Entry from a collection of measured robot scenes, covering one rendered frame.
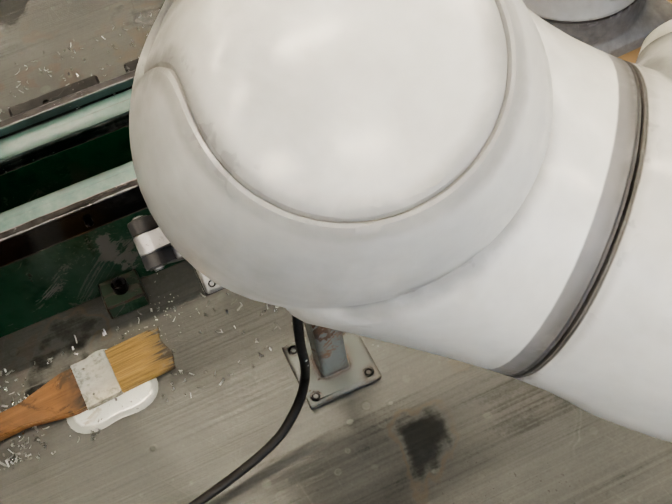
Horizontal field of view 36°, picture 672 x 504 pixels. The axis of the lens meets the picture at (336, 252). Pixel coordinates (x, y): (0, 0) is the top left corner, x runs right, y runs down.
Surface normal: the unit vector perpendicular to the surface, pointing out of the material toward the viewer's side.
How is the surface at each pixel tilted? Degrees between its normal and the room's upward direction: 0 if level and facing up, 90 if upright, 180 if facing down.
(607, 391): 86
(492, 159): 66
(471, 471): 0
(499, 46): 35
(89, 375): 0
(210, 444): 0
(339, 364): 90
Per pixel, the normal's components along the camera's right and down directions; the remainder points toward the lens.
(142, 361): -0.07, -0.57
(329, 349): 0.41, 0.72
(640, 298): -0.05, 0.37
